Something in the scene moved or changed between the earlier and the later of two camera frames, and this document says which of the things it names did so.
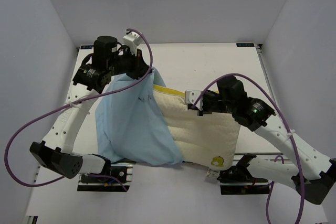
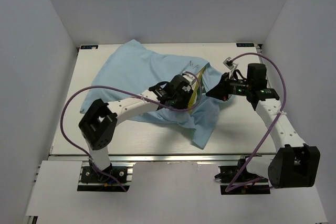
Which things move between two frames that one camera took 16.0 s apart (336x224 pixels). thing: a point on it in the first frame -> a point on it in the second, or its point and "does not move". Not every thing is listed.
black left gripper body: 128,64 -> 180,100
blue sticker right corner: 245,44 does not move
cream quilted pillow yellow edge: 211,140 -> 198,92
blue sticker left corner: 86,46 does not move
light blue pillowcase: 131,125 -> 130,73
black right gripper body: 213,104 -> 229,87
